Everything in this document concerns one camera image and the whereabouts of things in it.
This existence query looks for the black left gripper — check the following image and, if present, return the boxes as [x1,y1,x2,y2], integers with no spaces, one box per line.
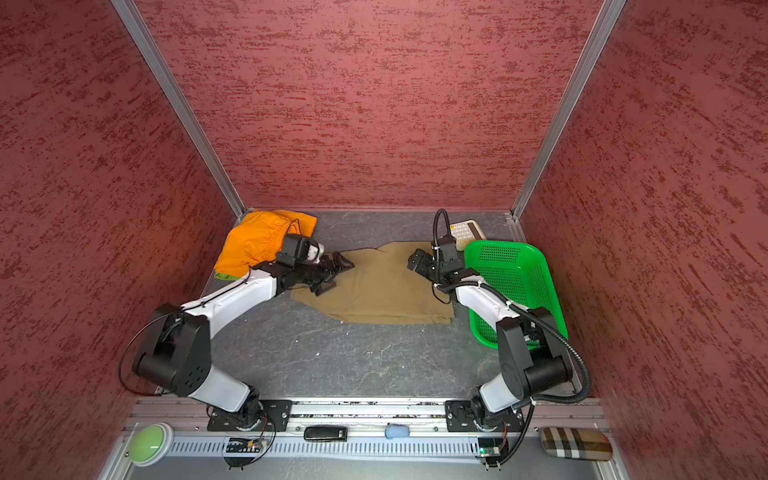
[295,251,355,295]

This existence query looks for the khaki brown shorts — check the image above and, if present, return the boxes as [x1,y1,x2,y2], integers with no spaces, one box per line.
[291,242,454,325]

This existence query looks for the orange shorts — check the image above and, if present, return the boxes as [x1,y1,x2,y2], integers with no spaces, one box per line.
[214,210,318,279]

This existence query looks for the lime green shorts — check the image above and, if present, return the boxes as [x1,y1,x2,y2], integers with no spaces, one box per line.
[214,272,240,281]

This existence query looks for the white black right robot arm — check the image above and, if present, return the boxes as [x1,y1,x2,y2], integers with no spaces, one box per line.
[407,249,574,428]

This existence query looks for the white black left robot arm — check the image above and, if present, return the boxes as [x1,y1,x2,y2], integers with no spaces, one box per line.
[132,252,354,431]

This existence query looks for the cream desk calculator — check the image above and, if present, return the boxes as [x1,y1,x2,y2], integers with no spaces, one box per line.
[450,220,487,252]

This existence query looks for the green plastic laundry basket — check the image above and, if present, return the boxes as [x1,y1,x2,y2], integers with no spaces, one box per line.
[464,240,569,338]

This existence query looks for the black usb device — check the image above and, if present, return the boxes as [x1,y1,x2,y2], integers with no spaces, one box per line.
[303,425,348,443]

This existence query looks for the light blue small object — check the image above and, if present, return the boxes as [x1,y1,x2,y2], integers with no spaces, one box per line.
[384,424,410,440]

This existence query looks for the left circuit board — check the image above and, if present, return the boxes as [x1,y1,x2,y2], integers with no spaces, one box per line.
[224,437,264,456]

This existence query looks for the circuit board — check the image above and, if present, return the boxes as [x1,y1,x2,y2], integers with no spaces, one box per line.
[224,437,264,456]
[477,437,508,461]

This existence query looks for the right circuit board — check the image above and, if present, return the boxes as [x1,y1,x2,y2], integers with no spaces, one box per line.
[477,437,508,461]

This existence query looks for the green round push button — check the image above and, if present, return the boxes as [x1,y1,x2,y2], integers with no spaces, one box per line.
[128,423,174,467]

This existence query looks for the plaid patterned case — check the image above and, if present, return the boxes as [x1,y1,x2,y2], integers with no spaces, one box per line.
[539,426,614,462]

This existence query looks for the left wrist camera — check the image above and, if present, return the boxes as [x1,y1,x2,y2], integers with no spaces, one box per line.
[276,234,325,268]

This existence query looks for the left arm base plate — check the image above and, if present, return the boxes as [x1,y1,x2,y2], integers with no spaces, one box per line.
[207,399,293,432]

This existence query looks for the aluminium front rail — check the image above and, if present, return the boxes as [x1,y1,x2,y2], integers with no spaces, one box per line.
[111,397,611,468]

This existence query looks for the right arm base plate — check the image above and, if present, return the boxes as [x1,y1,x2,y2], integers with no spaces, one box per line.
[444,397,524,433]

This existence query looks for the black corrugated cable conduit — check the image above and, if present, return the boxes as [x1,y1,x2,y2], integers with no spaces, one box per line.
[432,208,593,405]

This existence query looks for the left aluminium corner post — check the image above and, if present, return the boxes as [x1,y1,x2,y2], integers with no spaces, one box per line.
[111,0,247,221]

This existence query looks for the aluminium corner post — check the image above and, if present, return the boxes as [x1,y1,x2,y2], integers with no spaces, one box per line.
[111,0,247,221]
[511,0,626,224]

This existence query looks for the right aluminium corner post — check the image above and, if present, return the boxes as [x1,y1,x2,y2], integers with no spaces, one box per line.
[511,0,626,224]

